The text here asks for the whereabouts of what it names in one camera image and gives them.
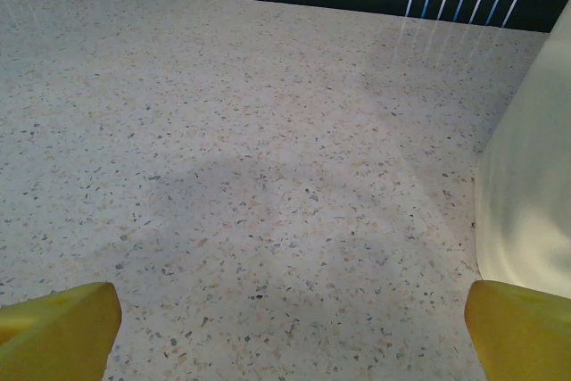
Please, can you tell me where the cream knife block pink top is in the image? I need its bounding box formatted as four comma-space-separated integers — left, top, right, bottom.
473, 0, 571, 300

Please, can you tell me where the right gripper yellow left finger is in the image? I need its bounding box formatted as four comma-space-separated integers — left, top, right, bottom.
0, 281, 122, 381

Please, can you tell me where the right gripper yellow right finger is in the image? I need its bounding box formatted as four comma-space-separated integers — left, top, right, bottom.
465, 279, 571, 381

